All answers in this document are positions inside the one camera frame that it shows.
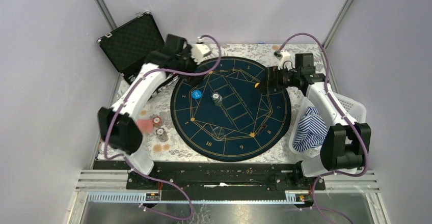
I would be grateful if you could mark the red chip stack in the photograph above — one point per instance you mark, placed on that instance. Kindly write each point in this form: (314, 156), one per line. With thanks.
(157, 122)

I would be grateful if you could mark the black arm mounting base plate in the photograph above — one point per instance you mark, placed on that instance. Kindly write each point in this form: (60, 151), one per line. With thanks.
(218, 181)

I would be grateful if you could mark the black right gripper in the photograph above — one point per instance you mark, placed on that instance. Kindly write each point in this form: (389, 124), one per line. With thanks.
(273, 74)

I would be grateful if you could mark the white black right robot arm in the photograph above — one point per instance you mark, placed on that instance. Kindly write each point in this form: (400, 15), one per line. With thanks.
(346, 143)

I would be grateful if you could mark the pink card deck box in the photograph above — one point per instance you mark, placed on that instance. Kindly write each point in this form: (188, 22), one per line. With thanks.
(145, 126)

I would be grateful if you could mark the blue small blind button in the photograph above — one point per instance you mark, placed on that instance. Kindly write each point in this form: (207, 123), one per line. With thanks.
(196, 94)

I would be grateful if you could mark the clear dealer button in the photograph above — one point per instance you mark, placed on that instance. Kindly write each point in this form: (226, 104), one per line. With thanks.
(218, 134)

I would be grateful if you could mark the blue white striped cloth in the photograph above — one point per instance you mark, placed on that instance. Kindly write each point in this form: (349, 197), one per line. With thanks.
(311, 131)

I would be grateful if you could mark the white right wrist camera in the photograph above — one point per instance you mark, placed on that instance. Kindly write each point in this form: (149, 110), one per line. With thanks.
(283, 56)

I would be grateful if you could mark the black aluminium chip case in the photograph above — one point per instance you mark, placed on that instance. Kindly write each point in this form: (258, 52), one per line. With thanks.
(127, 46)

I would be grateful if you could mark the white plastic laundry basket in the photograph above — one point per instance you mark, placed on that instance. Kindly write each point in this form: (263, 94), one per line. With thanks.
(352, 106)

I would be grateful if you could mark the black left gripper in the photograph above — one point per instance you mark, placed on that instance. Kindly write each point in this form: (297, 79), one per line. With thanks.
(187, 53)

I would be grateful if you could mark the round dark blue poker mat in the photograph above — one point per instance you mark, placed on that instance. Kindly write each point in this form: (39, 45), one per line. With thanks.
(253, 121)

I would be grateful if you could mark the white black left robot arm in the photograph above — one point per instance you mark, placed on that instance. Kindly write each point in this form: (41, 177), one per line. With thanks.
(118, 123)

